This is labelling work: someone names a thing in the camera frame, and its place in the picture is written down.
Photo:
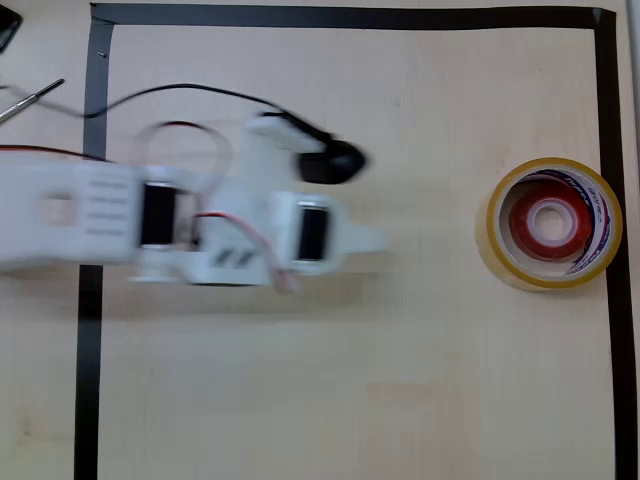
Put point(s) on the small red tape roll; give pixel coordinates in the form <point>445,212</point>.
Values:
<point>522,225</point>

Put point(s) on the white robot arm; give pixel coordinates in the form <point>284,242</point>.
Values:
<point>60,240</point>

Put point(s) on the large clear yellowish tape roll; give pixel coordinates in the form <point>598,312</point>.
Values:
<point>602,210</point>

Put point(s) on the black webcam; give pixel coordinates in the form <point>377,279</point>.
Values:
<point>332,162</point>

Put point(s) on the thin metal screwdriver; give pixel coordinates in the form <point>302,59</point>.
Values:
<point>30,97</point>

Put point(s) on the black glossy object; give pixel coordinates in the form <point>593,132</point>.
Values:
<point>7,27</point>

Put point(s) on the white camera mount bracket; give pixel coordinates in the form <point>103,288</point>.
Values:
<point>270,145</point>

